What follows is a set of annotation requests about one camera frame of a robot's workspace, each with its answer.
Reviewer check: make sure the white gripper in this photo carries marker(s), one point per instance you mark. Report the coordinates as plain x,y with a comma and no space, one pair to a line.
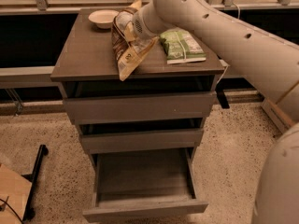
139,24

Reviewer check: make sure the brown chip bag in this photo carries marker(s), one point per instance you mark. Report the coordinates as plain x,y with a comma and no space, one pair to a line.
128,55

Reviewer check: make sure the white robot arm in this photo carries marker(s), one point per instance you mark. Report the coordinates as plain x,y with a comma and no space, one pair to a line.
267,62

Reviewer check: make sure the green chip bag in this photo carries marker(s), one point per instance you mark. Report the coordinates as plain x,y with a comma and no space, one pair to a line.
180,47

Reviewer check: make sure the grey top drawer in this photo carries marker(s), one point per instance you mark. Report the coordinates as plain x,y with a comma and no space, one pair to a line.
139,107

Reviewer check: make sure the grey drawer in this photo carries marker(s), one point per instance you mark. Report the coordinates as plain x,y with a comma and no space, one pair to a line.
123,142
139,107
149,183

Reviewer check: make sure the grey drawer cabinet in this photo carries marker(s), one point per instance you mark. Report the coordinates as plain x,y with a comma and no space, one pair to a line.
86,69

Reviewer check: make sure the grey middle drawer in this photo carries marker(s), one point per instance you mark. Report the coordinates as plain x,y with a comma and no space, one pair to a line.
123,142

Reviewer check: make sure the grey bottom drawer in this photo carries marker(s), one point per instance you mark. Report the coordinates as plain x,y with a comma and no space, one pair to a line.
149,183

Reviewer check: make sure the white paper bowl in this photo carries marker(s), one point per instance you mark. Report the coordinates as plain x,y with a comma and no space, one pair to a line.
103,18

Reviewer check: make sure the metal window railing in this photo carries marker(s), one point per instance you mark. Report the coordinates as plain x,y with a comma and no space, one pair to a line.
32,32

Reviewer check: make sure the cardboard box right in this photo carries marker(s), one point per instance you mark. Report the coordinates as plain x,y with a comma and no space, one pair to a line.
280,118

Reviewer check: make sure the black metal stand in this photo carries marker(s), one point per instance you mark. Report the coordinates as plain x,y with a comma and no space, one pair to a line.
29,212

